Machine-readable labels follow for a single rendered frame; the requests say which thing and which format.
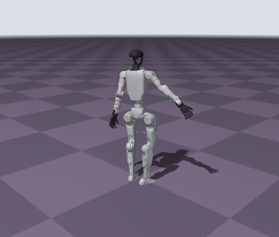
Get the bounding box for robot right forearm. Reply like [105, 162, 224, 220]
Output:
[161, 85, 182, 105]

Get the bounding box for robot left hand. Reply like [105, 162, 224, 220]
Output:
[109, 109, 119, 129]

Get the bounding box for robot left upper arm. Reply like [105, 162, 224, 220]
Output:
[117, 71, 126, 97]

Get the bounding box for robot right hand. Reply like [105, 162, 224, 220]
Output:
[175, 102, 193, 119]

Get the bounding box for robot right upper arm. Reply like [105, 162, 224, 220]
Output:
[144, 71, 163, 93]

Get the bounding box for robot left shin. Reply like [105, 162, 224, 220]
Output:
[126, 143, 136, 176]

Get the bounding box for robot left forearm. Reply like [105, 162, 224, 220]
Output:
[114, 95, 122, 114]

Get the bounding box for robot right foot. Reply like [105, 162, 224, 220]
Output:
[139, 178, 156, 185]

